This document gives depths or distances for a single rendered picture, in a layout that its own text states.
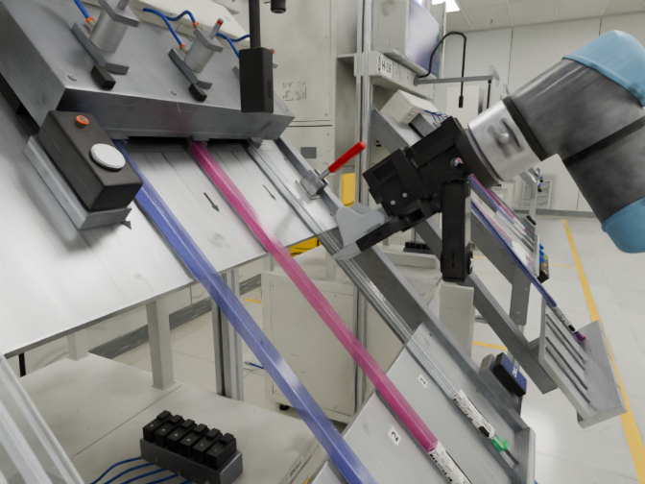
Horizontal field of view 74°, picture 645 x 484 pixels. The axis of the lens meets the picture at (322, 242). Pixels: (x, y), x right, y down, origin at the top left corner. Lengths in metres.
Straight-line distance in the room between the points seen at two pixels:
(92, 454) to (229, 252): 0.50
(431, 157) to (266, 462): 0.52
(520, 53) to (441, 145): 7.66
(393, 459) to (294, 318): 1.29
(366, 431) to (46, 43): 0.42
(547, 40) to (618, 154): 7.70
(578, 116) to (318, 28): 1.19
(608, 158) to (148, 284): 0.40
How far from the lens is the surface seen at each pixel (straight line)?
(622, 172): 0.46
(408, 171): 0.47
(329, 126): 1.49
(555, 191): 8.02
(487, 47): 8.20
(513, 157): 0.46
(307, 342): 1.70
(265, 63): 0.33
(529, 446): 0.64
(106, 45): 0.44
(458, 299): 0.85
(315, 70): 1.54
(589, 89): 0.46
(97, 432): 0.89
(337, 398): 1.75
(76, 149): 0.36
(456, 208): 0.48
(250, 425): 0.83
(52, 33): 0.44
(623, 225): 0.47
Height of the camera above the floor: 1.10
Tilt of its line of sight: 12 degrees down
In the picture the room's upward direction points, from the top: straight up
